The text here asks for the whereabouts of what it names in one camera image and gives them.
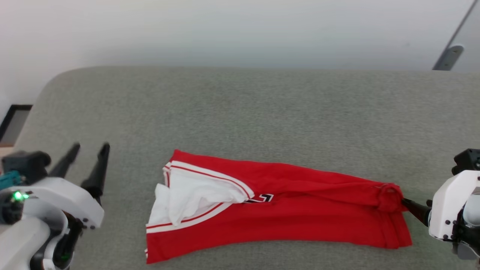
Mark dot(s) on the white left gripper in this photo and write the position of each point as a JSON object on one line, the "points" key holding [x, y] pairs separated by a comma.
{"points": [[63, 197]]}

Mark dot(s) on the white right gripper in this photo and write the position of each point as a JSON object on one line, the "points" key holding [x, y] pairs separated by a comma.
{"points": [[448, 206]]}

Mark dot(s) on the red and white basketball jersey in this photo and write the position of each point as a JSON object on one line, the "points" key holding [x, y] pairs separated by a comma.
{"points": [[285, 213]]}

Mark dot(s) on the black framed panel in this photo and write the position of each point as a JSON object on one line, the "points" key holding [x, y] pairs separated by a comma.
{"points": [[13, 122]]}

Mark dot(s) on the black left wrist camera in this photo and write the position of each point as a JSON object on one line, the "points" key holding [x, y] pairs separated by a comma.
{"points": [[26, 163]]}

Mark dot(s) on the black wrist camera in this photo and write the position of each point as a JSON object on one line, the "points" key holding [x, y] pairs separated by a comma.
{"points": [[468, 161], [26, 163]]}

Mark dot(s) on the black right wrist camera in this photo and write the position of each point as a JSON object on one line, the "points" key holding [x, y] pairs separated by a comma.
{"points": [[468, 161]]}

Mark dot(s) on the grey metal floor bracket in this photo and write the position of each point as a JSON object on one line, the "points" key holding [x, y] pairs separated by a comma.
{"points": [[449, 58]]}

